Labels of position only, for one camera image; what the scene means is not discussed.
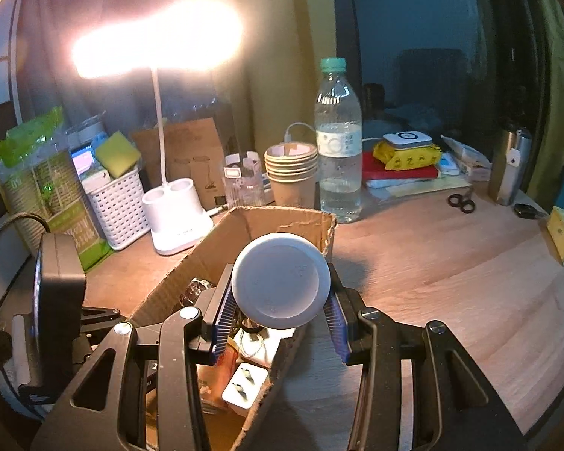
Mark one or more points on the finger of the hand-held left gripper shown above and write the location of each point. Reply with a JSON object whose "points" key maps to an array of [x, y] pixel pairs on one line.
{"points": [[94, 340], [101, 314]]}

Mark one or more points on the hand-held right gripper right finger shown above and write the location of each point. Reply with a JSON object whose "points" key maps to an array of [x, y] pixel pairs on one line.
{"points": [[336, 329]]}

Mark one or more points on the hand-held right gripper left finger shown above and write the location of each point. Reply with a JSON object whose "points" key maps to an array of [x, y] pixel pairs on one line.
{"points": [[223, 324]]}

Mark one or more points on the red and gold tin can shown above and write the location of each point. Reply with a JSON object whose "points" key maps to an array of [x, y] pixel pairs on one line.
{"points": [[211, 385]]}

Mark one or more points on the white charger plug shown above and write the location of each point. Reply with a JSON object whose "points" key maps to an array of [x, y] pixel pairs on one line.
{"points": [[244, 385]]}

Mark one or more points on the white pill bottle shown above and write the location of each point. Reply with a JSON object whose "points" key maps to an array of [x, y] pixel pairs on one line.
{"points": [[282, 282]]}

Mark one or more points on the cardboard box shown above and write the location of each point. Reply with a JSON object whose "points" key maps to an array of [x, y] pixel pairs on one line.
{"points": [[272, 225]]}

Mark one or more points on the white perforated plastic basket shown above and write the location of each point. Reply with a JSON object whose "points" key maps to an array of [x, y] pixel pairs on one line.
{"points": [[117, 211]]}

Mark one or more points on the white desk lamp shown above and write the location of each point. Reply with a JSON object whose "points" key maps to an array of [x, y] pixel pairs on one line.
{"points": [[178, 235]]}

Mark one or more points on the blue and white small box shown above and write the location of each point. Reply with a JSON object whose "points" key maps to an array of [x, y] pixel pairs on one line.
{"points": [[87, 162]]}

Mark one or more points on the yellow-green sponge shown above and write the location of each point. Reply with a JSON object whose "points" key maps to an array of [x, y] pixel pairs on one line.
{"points": [[116, 155]]}

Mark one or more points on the stack of brown paper cups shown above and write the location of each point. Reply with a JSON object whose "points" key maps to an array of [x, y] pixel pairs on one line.
{"points": [[291, 188]]}

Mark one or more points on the clear water bottle green cap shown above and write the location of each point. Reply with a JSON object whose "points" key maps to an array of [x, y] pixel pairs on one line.
{"points": [[338, 174]]}

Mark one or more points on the red book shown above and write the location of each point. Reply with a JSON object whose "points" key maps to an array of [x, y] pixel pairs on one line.
{"points": [[376, 174]]}

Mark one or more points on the clear plastic document folder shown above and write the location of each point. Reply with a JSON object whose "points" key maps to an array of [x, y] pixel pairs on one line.
{"points": [[423, 187]]}

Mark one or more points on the brown printed carton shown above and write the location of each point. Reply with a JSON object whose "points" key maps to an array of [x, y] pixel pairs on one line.
{"points": [[192, 150]]}

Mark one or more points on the yellow wet wipes packet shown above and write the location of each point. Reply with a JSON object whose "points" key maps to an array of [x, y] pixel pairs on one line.
{"points": [[406, 159]]}

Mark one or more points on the blue and white tissue pack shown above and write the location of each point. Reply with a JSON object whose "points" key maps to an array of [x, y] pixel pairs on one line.
{"points": [[450, 164]]}

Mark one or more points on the white power bank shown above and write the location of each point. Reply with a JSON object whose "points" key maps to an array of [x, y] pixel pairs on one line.
{"points": [[406, 138]]}

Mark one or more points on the white medicine boxes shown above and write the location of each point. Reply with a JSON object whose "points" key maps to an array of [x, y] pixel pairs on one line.
{"points": [[470, 157]]}

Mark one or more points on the black car key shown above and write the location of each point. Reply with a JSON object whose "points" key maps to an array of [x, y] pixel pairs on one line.
{"points": [[526, 210]]}

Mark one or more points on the stainless steel tumbler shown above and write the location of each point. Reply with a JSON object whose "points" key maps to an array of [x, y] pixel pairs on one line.
{"points": [[507, 174]]}

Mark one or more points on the grey-blue curtain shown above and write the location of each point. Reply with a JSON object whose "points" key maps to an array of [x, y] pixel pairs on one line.
{"points": [[75, 19]]}

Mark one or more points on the black framed glass door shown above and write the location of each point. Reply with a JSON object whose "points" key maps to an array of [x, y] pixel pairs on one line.
{"points": [[427, 56]]}

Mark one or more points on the yellow curtain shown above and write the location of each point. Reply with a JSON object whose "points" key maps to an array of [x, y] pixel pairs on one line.
{"points": [[552, 103], [282, 33]]}

